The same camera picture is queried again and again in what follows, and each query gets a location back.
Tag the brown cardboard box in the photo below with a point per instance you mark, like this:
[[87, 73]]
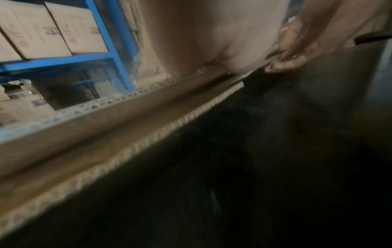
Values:
[[92, 135]]

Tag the rows of shelved storage boxes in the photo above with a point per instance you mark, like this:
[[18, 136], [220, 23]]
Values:
[[39, 31]]

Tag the person's right hand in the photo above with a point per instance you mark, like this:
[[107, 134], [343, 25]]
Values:
[[315, 36]]

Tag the blue metal shelf rack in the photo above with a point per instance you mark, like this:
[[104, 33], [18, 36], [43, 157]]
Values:
[[104, 57]]

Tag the person's left hand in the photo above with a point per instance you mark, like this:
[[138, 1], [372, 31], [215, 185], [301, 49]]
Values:
[[214, 31]]

